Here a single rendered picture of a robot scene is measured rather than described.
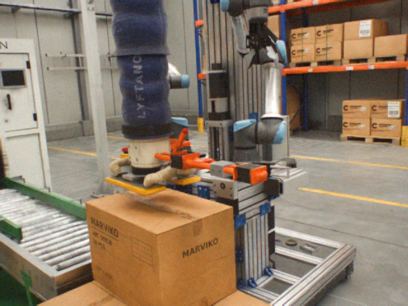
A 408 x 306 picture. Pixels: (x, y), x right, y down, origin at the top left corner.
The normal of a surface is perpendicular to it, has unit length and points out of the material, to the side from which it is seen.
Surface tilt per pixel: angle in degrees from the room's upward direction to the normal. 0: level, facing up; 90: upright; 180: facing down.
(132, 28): 90
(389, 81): 90
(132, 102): 73
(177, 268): 90
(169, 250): 90
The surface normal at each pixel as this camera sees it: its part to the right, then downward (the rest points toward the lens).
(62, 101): 0.74, 0.09
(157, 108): 0.50, -0.14
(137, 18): 0.04, -0.11
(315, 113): -0.67, 0.17
